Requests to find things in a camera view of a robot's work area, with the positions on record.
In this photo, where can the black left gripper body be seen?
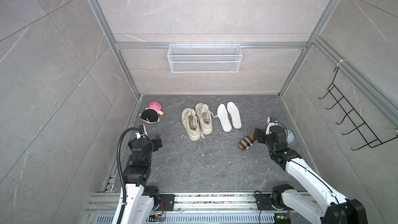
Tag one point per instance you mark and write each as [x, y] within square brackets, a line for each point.
[150, 147]

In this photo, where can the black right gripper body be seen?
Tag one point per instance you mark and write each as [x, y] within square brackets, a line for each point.
[270, 145]

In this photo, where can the white shoe insole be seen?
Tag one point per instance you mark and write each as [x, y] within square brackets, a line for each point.
[222, 114]
[235, 115]

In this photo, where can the cream sneaker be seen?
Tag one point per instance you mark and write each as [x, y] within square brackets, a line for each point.
[205, 118]
[191, 124]

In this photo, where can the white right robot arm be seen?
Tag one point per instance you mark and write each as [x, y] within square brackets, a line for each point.
[328, 206]

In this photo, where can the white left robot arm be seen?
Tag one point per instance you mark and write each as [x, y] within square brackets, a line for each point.
[137, 200]

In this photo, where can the pink plush doll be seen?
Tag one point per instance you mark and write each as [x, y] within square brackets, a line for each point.
[152, 113]

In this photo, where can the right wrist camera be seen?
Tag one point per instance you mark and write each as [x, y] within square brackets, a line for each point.
[270, 122]

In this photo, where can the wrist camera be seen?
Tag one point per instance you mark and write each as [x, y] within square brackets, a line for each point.
[142, 133]
[270, 122]

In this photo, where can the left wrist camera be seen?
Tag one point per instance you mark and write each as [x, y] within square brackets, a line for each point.
[142, 133]

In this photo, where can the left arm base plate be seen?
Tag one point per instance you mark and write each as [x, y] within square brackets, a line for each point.
[161, 201]

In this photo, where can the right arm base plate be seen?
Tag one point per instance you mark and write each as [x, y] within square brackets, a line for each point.
[265, 202]

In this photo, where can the aluminium front rail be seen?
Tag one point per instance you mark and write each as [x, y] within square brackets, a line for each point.
[218, 208]

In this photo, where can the black wire hook rack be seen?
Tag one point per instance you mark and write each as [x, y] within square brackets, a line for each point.
[352, 117]

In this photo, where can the white wire mesh basket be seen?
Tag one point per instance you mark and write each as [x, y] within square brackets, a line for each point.
[201, 58]

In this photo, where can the aluminium corner frame post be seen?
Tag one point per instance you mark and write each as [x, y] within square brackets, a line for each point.
[325, 16]

